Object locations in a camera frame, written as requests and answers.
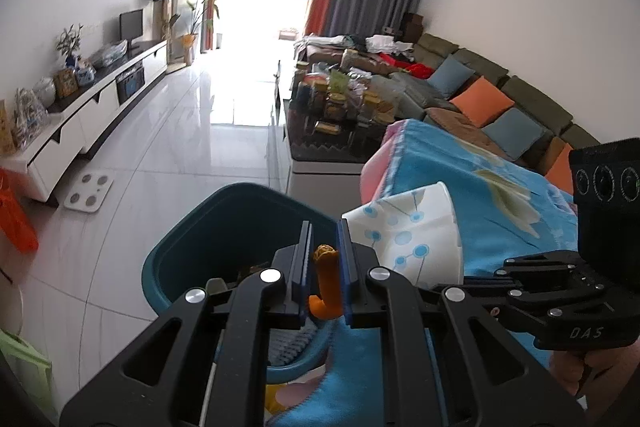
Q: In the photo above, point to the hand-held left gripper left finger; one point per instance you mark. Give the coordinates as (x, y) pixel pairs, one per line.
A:
(306, 267)

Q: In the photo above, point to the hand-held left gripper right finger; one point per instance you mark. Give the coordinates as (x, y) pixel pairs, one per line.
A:
(344, 272)

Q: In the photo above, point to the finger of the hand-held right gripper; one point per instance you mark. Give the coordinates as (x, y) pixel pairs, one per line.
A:
(492, 283)
(492, 299)

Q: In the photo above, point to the orange peel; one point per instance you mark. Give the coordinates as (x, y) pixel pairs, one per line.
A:
(327, 277)

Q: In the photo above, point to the white blue-dotted paper cup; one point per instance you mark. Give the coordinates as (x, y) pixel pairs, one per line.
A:
(415, 227)

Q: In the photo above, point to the teal plastic bin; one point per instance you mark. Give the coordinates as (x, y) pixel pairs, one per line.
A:
(210, 232)

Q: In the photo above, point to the person's right hand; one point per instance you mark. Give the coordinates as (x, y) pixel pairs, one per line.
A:
(607, 372)

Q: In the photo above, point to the orange cushion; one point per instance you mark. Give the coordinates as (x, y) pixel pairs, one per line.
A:
(482, 102)
(561, 172)

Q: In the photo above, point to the blue floral blanket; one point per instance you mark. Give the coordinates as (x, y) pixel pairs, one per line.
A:
(475, 207)

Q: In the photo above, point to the dark brush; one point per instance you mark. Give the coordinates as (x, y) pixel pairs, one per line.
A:
(295, 344)

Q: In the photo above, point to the dark coffee table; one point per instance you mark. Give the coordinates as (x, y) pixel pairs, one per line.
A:
(320, 157)

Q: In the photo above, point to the large blue cushion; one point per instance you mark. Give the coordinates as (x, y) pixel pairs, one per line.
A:
(515, 134)

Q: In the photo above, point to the group of food jars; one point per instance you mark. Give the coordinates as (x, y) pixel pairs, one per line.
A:
(340, 104)

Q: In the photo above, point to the green sofa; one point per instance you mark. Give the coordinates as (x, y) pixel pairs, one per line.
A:
(480, 67)

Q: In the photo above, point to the small blue cushion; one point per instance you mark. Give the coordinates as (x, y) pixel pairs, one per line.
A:
(450, 77)

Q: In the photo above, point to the pile of clothes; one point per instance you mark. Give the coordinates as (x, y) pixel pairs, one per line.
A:
(370, 49)

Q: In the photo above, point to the white bathroom scale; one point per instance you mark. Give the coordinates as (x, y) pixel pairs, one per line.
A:
(89, 190)

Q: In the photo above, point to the white and black cabinet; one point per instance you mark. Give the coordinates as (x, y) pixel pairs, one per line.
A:
(90, 117)

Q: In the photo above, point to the tall potted plant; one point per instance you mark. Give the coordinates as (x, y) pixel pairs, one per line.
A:
(200, 17)

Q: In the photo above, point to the clear plastic bag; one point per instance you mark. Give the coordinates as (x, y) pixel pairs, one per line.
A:
(107, 55)

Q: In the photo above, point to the blue and white porcelain jar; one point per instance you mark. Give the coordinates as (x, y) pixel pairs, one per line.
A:
(85, 74)

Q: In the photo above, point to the orange plastic bag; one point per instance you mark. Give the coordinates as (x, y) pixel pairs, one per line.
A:
(15, 212)

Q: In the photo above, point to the small black monitor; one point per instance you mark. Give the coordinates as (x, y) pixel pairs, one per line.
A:
(131, 26)

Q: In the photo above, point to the light green stool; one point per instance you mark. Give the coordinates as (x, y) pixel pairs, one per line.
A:
(25, 372)

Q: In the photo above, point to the brown framed picture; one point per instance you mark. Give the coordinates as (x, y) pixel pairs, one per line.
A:
(65, 84)

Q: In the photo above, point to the glass ornament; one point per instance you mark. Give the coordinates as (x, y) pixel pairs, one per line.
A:
(29, 117)

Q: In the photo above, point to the plant in blue vase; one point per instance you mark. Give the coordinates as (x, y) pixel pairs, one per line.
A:
(69, 44)

